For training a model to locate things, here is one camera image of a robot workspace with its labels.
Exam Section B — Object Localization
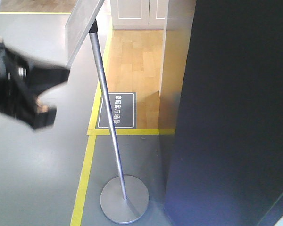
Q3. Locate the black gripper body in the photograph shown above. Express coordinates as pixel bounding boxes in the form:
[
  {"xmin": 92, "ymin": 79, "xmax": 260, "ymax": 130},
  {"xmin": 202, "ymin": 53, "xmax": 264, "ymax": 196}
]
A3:
[{"xmin": 0, "ymin": 39, "xmax": 38, "ymax": 122}]

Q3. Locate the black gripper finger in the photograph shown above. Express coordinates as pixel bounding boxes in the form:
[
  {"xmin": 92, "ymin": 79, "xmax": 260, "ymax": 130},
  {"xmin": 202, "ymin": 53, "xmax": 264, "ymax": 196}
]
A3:
[
  {"xmin": 25, "ymin": 61, "xmax": 69, "ymax": 94},
  {"xmin": 31, "ymin": 108, "xmax": 57, "ymax": 129}
]

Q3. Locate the dark floor sign sticker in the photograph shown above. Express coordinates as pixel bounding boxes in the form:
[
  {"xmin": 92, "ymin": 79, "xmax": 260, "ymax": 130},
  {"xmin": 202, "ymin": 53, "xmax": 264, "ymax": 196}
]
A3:
[{"xmin": 96, "ymin": 92, "xmax": 137, "ymax": 129}]

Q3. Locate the white panelled cabinet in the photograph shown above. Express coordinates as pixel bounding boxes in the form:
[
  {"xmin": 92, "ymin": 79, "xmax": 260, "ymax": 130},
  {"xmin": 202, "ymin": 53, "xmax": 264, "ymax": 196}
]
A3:
[{"xmin": 110, "ymin": 0, "xmax": 168, "ymax": 30}]

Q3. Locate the silver sign stand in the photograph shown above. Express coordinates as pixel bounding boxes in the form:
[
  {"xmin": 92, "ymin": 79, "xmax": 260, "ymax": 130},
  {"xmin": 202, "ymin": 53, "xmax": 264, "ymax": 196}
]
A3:
[{"xmin": 65, "ymin": 0, "xmax": 150, "ymax": 225}]

